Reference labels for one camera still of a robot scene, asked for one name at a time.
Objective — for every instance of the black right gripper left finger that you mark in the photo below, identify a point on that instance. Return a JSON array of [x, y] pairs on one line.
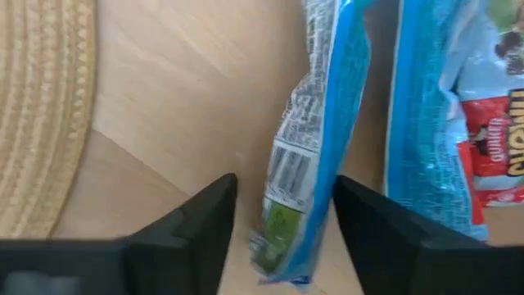
[[172, 258]]

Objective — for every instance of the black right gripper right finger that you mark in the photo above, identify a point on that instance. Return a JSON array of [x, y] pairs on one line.
[[409, 266]]

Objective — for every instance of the light blue granola bar wrapper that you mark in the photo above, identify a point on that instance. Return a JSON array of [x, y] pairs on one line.
[[327, 123]]

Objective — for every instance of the round woven straw placemat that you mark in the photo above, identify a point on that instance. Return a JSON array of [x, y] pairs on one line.
[[41, 123]]

